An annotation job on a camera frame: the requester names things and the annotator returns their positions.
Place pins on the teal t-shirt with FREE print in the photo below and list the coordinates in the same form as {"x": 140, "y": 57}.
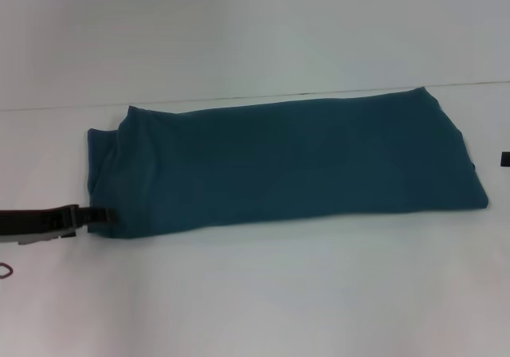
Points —
{"x": 279, "y": 162}

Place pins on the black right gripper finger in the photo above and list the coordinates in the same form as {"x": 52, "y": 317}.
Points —
{"x": 505, "y": 159}

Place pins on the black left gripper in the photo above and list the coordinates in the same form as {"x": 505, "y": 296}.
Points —
{"x": 32, "y": 221}

